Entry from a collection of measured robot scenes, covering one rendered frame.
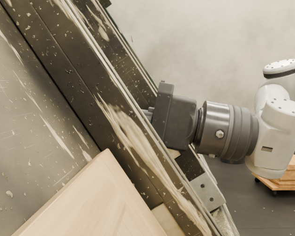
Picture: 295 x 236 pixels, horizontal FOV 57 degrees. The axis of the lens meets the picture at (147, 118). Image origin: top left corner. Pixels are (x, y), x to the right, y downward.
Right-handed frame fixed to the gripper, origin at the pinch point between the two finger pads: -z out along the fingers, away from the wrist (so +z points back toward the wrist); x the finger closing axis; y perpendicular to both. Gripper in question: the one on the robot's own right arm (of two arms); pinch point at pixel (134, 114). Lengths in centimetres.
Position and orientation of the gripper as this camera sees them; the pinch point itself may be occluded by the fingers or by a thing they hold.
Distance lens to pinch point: 45.5
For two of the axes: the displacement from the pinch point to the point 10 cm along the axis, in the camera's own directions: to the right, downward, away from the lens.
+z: 9.8, 1.9, -0.6
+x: 1.8, -9.8, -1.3
